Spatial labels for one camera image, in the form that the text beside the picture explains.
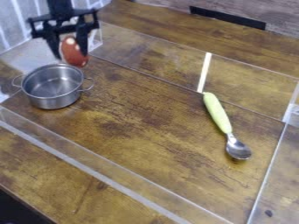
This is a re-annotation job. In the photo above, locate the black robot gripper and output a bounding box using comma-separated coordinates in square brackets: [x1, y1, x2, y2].
[27, 0, 99, 60]

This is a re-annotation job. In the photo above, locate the red plush mushroom toy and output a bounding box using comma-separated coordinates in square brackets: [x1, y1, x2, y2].
[60, 35, 89, 67]

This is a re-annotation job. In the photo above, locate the small silver pot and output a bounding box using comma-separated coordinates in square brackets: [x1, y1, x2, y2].
[12, 63, 95, 109]

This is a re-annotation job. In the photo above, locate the clear acrylic triangular stand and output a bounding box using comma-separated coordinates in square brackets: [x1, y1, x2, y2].
[88, 29, 103, 52]

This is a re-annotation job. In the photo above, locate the clear acrylic front barrier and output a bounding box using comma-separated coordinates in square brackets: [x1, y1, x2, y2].
[0, 106, 233, 224]

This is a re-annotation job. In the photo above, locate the clear acrylic barrier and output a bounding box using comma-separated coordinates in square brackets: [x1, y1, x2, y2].
[0, 106, 233, 224]
[247, 82, 299, 224]

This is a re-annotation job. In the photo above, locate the clear acrylic right barrier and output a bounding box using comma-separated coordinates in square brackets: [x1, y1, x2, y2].
[247, 82, 299, 224]

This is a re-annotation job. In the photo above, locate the black strip on wall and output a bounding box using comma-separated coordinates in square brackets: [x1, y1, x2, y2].
[189, 6, 267, 30]

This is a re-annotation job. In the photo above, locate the spoon with green handle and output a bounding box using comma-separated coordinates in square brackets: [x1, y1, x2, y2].
[203, 92, 252, 160]

